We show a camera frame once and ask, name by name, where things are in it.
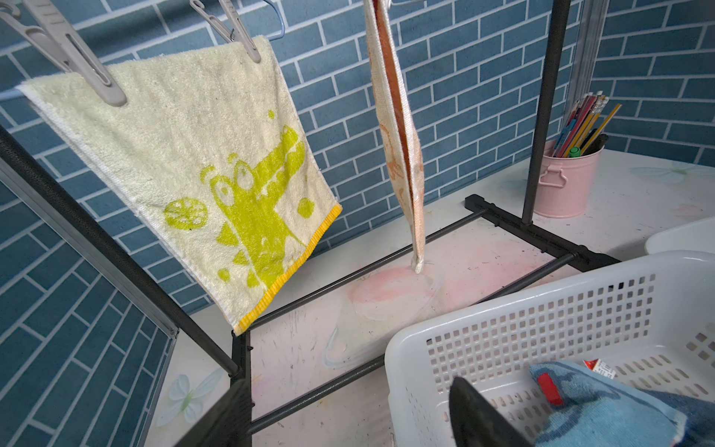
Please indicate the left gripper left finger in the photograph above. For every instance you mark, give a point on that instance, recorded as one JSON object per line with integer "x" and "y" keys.
{"x": 226, "y": 423}

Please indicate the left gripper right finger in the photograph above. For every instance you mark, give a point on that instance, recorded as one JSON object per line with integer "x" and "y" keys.
{"x": 475, "y": 422}

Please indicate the blue patterned towel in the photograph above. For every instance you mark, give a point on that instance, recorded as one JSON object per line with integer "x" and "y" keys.
{"x": 590, "y": 409}

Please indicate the orange patterned towel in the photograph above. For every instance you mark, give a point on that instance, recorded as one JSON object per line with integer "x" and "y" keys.
{"x": 403, "y": 152}

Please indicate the white perforated plastic basket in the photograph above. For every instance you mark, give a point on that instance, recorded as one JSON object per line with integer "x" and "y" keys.
{"x": 651, "y": 320}

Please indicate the yellow green patterned towel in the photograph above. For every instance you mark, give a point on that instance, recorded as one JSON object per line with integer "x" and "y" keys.
{"x": 209, "y": 152}

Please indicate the pink pencil cup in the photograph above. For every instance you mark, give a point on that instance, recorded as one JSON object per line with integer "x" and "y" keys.
{"x": 570, "y": 162}

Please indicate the white rectangular tray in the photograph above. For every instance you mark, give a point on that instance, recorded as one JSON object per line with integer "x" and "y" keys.
{"x": 695, "y": 236}

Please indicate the white clothespin upper left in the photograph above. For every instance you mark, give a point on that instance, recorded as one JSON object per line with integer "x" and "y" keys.
{"x": 238, "y": 33}

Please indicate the white clothespin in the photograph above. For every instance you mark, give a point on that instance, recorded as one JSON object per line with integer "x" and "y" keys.
{"x": 238, "y": 33}
{"x": 57, "y": 40}

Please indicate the white clothespin lower left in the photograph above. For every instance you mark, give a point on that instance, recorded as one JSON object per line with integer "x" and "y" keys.
{"x": 57, "y": 40}

